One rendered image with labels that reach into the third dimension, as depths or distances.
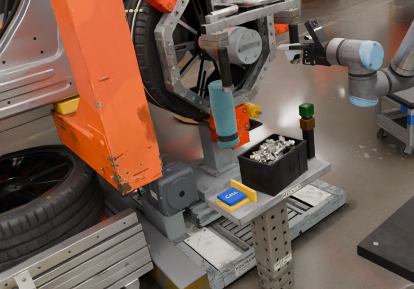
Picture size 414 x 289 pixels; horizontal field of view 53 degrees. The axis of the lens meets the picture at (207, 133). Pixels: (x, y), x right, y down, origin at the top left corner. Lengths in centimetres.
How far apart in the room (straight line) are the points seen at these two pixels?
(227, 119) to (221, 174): 46
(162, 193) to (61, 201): 38
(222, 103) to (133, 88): 39
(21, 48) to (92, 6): 57
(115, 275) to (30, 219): 36
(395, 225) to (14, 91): 143
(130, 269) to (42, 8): 104
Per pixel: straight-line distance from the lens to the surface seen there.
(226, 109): 156
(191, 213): 186
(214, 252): 176
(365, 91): 145
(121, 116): 130
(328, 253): 182
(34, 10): 175
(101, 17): 124
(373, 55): 141
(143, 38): 157
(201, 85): 175
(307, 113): 145
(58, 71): 176
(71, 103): 180
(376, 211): 206
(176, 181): 167
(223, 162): 199
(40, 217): 154
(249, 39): 156
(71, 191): 158
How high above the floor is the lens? 121
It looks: 24 degrees down
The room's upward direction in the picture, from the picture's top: 10 degrees counter-clockwise
